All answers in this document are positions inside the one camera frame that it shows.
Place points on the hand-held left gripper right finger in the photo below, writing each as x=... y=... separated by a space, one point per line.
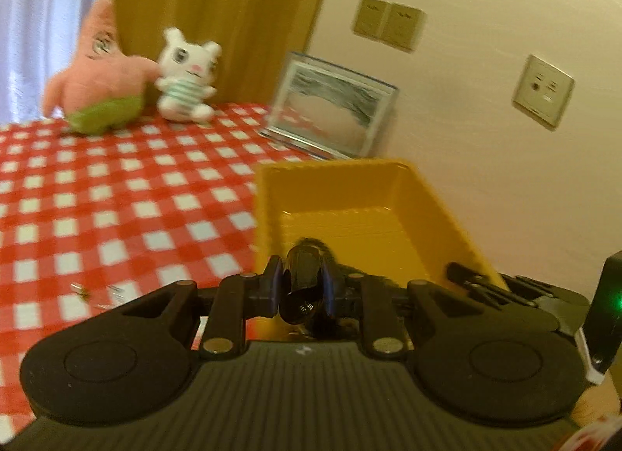
x=328 y=285

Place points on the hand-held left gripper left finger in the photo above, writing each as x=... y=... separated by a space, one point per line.
x=274 y=282

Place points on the white bunny plush toy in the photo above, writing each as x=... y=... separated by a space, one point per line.
x=182 y=91

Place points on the red white checkered tablecloth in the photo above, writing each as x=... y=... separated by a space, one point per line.
x=121 y=198

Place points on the sheer white curtain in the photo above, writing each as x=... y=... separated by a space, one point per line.
x=39 y=18

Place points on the brown curtain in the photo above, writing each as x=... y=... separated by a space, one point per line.
x=233 y=4

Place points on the beige wall switch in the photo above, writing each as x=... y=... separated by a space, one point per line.
x=403 y=27
x=370 y=18

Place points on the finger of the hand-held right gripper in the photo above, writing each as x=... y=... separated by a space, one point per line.
x=474 y=278
x=529 y=288

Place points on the yellow plastic tray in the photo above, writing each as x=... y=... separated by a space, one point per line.
x=340 y=188

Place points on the beige wall socket plate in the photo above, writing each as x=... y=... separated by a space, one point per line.
x=542 y=91

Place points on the framed sand picture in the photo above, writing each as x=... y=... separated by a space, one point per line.
x=330 y=106

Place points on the pink starfish plush toy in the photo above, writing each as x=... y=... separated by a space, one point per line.
x=97 y=81

